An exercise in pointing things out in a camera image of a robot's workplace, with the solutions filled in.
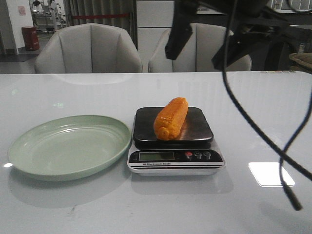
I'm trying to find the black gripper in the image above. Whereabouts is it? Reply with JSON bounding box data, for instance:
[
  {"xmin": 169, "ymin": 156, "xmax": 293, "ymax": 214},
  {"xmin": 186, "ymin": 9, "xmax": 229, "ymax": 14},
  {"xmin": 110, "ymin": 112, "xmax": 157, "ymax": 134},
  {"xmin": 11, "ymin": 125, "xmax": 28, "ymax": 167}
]
[{"xmin": 165, "ymin": 0, "xmax": 293, "ymax": 71}]

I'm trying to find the orange corn cob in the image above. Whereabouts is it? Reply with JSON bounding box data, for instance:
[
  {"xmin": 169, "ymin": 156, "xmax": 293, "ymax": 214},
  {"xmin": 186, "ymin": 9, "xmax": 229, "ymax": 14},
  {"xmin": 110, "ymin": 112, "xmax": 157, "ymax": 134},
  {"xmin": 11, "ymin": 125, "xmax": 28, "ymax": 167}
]
[{"xmin": 153, "ymin": 97, "xmax": 188, "ymax": 141}]

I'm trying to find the right grey upholstered chair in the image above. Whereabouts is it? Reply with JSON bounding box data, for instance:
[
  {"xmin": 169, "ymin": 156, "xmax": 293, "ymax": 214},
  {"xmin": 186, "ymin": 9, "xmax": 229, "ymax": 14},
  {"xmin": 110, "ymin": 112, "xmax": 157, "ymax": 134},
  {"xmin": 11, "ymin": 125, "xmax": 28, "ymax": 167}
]
[{"xmin": 148, "ymin": 23, "xmax": 253, "ymax": 73}]

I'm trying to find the grey upholstered chair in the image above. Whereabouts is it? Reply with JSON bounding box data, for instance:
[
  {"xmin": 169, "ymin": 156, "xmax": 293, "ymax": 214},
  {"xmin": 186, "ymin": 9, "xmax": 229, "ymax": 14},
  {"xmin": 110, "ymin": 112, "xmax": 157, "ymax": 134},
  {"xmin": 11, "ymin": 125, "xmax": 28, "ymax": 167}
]
[
  {"xmin": 35, "ymin": 23, "xmax": 142, "ymax": 74},
  {"xmin": 148, "ymin": 23, "xmax": 253, "ymax": 73}
]

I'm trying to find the white cabinet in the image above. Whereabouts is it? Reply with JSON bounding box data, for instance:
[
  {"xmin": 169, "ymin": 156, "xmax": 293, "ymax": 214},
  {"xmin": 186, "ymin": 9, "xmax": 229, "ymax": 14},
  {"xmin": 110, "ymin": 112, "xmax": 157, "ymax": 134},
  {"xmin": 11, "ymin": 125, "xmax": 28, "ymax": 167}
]
[{"xmin": 136, "ymin": 0, "xmax": 174, "ymax": 72}]

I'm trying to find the black silver kitchen scale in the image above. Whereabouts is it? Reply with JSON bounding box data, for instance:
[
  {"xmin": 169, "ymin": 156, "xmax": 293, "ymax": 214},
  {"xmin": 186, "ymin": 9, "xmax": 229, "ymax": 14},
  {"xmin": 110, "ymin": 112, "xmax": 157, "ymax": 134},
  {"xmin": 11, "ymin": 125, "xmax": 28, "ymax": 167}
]
[{"xmin": 127, "ymin": 107, "xmax": 225, "ymax": 176}]

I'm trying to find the left grey upholstered chair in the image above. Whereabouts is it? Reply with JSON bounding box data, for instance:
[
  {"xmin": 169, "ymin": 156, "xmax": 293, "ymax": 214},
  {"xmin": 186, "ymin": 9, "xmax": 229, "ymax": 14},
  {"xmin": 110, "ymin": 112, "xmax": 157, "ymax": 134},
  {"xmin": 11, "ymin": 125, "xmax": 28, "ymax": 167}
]
[{"xmin": 35, "ymin": 23, "xmax": 142, "ymax": 74}]

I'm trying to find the person in background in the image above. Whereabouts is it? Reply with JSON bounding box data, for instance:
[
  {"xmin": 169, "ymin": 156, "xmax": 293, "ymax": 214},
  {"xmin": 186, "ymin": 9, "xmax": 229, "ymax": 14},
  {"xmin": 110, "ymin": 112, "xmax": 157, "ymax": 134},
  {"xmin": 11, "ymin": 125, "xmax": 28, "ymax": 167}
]
[{"xmin": 31, "ymin": 0, "xmax": 43, "ymax": 27}]

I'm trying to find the red trash bin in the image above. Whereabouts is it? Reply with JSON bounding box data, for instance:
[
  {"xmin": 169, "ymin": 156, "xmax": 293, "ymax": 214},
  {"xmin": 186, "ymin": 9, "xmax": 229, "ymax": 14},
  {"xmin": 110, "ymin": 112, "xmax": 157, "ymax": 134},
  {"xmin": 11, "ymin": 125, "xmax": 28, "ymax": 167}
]
[{"xmin": 22, "ymin": 26, "xmax": 39, "ymax": 51}]

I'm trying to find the light green plate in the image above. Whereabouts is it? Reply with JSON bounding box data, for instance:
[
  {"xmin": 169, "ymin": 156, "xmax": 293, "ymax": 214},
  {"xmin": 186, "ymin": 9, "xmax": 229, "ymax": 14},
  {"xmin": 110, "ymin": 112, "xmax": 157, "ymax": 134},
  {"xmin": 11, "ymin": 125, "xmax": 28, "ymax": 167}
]
[{"xmin": 8, "ymin": 115, "xmax": 132, "ymax": 181}]

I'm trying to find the black cable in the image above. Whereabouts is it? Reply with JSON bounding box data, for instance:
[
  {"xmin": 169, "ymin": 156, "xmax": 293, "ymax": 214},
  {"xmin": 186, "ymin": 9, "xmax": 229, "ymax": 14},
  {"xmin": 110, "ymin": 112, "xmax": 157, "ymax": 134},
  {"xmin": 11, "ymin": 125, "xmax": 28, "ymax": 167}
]
[{"xmin": 221, "ymin": 0, "xmax": 312, "ymax": 212}]

